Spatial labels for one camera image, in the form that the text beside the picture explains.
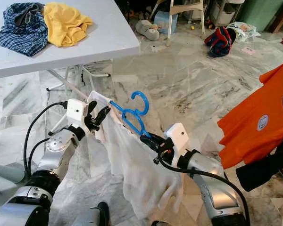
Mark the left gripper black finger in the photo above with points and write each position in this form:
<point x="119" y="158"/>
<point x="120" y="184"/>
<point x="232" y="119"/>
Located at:
<point x="103" y="116"/>
<point x="92" y="108"/>

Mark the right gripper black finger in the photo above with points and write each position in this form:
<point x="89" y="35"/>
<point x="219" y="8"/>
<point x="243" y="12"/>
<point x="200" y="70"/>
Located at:
<point x="152" y="137"/>
<point x="154" y="145"/>

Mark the blue plastic hanger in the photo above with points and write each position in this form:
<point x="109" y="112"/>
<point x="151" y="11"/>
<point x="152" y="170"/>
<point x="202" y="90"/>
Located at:
<point x="148" y="103"/>

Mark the white t-shirt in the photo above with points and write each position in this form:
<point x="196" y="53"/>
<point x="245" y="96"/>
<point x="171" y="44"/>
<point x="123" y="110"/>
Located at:
<point x="137" y="179"/>

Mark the grey robot right leg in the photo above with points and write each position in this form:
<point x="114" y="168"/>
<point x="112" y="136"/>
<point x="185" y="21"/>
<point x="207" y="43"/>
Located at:
<point x="156" y="223"/>

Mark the grey robot leg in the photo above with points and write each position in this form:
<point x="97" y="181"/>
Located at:
<point x="156" y="223"/>
<point x="92" y="216"/>

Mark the orange t-shirt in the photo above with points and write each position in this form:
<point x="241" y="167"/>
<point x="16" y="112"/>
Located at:
<point x="250" y="136"/>

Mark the yellow cloth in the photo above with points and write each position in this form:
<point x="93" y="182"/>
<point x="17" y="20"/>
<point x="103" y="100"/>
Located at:
<point x="66" y="26"/>

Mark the grey robot left leg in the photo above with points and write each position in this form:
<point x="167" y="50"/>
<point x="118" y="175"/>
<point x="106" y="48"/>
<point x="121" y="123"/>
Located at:
<point x="92" y="216"/>

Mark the navy blue t-shirt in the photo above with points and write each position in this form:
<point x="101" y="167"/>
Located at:
<point x="269" y="169"/>

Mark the light blue box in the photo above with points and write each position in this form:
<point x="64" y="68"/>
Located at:
<point x="165" y="21"/>

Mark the red and blue bag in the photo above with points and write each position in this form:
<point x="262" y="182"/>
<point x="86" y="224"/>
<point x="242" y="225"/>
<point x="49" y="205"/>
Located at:
<point x="219" y="42"/>

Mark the pink paper slip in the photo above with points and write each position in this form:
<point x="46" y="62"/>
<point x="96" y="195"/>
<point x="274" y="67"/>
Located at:
<point x="248" y="50"/>

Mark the white wooden chair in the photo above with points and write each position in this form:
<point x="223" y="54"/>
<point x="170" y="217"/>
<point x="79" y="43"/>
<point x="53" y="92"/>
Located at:
<point x="186" y="8"/>

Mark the white storage bin shelf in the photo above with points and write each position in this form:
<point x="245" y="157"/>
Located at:
<point x="224" y="16"/>

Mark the white plastic bag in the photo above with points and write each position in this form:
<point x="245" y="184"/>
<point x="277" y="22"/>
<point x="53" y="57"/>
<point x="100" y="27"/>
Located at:
<point x="247" y="30"/>

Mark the green laundry basket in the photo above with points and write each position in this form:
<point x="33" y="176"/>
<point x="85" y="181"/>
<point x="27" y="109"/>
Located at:
<point x="259" y="14"/>

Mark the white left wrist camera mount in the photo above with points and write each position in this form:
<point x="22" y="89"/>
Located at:
<point x="78" y="112"/>

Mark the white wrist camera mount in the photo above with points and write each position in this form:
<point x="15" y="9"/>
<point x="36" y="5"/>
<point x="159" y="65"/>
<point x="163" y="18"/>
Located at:
<point x="78" y="112"/>
<point x="178" y="136"/>

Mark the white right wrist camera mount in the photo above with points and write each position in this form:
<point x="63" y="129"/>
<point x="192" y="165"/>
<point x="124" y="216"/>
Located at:
<point x="178" y="136"/>

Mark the brown wooden post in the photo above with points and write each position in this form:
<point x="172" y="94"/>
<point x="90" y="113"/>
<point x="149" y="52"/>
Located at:
<point x="282" y="22"/>

